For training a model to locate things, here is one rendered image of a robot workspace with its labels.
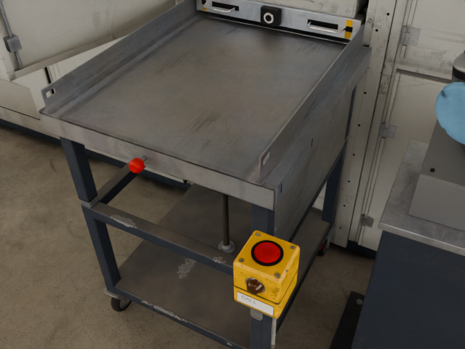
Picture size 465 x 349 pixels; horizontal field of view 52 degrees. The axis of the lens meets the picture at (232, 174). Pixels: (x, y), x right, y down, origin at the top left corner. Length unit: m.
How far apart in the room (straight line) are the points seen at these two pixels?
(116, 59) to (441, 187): 0.87
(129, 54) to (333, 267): 1.09
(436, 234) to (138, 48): 0.92
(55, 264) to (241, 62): 1.12
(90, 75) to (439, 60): 0.92
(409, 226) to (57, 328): 1.26
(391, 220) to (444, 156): 0.16
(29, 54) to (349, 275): 1.32
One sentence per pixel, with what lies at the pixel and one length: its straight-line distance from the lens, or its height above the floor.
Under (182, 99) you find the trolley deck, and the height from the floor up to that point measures 0.85.
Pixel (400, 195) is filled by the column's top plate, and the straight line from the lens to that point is 1.11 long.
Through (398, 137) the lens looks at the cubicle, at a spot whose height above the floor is 0.59.
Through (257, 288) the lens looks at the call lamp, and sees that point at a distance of 0.73.
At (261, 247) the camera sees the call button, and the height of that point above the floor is 0.91.
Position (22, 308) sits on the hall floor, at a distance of 1.94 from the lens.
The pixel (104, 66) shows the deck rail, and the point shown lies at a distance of 1.33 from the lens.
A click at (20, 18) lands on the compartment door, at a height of 0.98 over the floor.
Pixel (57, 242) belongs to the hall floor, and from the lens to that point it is 2.10.
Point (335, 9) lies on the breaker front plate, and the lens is 1.46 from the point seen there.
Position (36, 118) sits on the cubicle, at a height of 0.16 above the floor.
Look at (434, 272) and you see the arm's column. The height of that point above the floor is 0.65.
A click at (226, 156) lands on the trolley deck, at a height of 0.85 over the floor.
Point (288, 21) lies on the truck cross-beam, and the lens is 1.51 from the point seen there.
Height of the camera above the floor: 1.47
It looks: 40 degrees down
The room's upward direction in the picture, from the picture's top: 1 degrees counter-clockwise
